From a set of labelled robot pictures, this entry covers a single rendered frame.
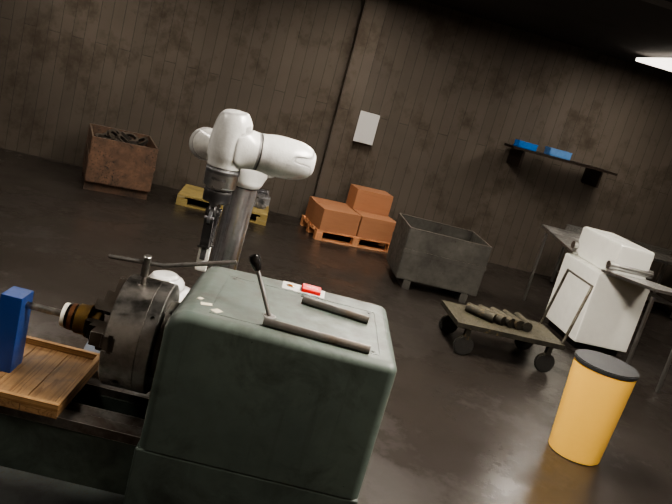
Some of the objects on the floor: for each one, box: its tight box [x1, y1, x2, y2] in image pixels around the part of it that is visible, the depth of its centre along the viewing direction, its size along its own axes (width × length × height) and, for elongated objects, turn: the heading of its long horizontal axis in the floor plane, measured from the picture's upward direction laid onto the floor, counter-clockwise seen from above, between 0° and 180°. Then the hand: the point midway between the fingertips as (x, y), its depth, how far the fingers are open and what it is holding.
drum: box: [548, 349, 640, 466], centre depth 459 cm, size 40×40×64 cm
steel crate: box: [386, 213, 492, 303], centre depth 781 cm, size 80×95×65 cm
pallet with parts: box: [176, 184, 271, 226], centre depth 885 cm, size 113×77×31 cm
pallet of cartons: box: [300, 184, 396, 253], centre depth 903 cm, size 117×90×66 cm
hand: (202, 258), depth 197 cm, fingers closed
